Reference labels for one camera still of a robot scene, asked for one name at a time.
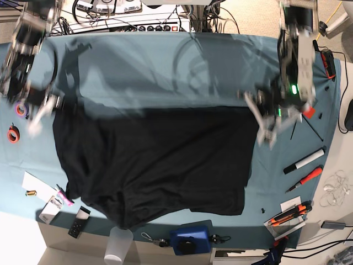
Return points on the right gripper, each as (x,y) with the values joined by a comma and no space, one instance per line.
(51,102)

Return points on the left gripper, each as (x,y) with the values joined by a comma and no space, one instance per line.
(271,117)

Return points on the black t-shirt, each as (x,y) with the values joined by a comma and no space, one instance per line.
(137,168)

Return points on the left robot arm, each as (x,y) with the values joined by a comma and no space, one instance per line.
(292,91)

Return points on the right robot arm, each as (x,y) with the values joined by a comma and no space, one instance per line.
(33,27)

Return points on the purple tape roll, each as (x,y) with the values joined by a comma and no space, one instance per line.
(22,110)

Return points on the red cube block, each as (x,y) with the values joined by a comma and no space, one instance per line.
(309,112)

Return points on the orange tape roll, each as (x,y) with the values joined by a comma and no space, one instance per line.
(13,134)

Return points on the black and white marker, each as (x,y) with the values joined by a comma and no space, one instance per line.
(306,160)

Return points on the orange black clamp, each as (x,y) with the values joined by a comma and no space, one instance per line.
(328,62)

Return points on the white paper sheet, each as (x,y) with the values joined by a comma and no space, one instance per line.
(43,190)

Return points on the pink packaged item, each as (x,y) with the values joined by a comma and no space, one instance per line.
(62,194)

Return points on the small brass battery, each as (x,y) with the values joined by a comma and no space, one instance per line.
(31,193)

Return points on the orange utility knife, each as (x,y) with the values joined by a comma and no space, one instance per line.
(295,212)

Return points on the white card package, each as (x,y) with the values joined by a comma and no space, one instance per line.
(51,209)

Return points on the small black remote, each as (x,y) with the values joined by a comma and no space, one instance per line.
(79,222)

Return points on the blue box with knob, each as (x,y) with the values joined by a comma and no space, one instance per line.
(190,240)

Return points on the translucent plastic cup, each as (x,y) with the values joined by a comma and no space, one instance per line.
(119,242)

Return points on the orange handled screwdriver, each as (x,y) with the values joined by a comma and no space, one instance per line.
(315,173)

